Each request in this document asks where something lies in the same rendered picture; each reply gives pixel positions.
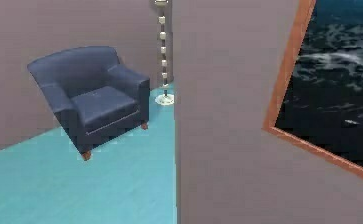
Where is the wood framed dark sea picture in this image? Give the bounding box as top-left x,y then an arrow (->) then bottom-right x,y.
262,0 -> 363,183

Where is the dark blue armchair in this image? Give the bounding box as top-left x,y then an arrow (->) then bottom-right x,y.
26,45 -> 151,162

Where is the white beaded floor lamp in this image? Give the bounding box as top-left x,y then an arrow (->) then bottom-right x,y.
154,0 -> 175,107

